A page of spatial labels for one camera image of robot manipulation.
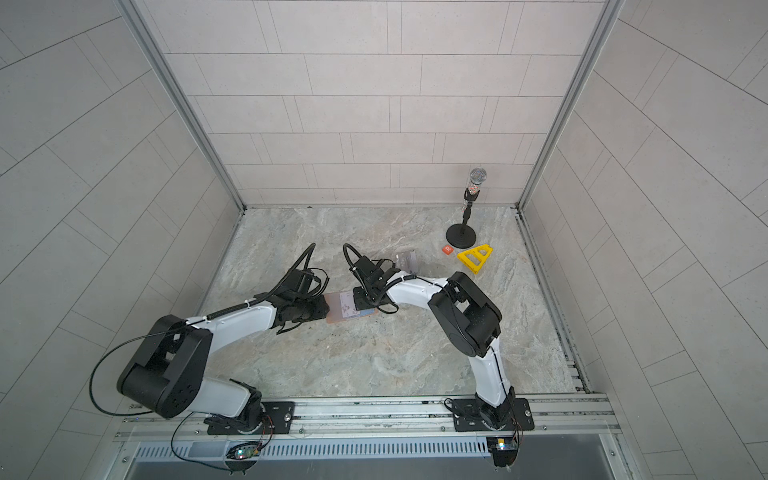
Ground white VIP card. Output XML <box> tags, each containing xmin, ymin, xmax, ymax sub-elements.
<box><xmin>339</xmin><ymin>291</ymin><xmax>360</xmax><ymax>319</ymax></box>

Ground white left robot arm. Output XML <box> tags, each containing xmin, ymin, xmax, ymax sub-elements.
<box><xmin>116</xmin><ymin>267</ymin><xmax>329</xmax><ymax>423</ymax></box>

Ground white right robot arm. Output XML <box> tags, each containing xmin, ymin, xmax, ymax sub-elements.
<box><xmin>348</xmin><ymin>256</ymin><xmax>514</xmax><ymax>418</ymax></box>

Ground clear acrylic card stand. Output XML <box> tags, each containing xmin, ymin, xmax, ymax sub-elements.
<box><xmin>394</xmin><ymin>250</ymin><xmax>420</xmax><ymax>274</ymax></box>

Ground black microphone stand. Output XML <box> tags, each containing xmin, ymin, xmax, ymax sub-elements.
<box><xmin>446</xmin><ymin>167</ymin><xmax>487</xmax><ymax>249</ymax></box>

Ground yellow triangle block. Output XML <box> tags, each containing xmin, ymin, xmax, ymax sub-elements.
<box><xmin>457</xmin><ymin>244</ymin><xmax>493</xmax><ymax>274</ymax></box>

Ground left green circuit board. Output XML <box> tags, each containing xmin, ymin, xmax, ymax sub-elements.
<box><xmin>226</xmin><ymin>441</ymin><xmax>262</xmax><ymax>461</ymax></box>

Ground white ventilation grille strip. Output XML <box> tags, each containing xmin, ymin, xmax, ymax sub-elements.
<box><xmin>134</xmin><ymin>437</ymin><xmax>490</xmax><ymax>463</ymax></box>

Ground right circuit board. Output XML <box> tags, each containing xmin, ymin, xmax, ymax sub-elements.
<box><xmin>486</xmin><ymin>437</ymin><xmax>520</xmax><ymax>468</ymax></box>

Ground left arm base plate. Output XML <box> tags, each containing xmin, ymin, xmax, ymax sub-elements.
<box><xmin>204</xmin><ymin>401</ymin><xmax>296</xmax><ymax>435</ymax></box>

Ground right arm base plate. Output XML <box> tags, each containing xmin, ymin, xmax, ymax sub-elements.
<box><xmin>444</xmin><ymin>397</ymin><xmax>535</xmax><ymax>432</ymax></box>

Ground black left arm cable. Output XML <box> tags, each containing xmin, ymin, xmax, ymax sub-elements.
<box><xmin>88</xmin><ymin>326</ymin><xmax>175</xmax><ymax>417</ymax></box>

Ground aluminium mounting rail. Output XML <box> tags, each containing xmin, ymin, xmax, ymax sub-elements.
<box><xmin>105</xmin><ymin>393</ymin><xmax>622</xmax><ymax>442</ymax></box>

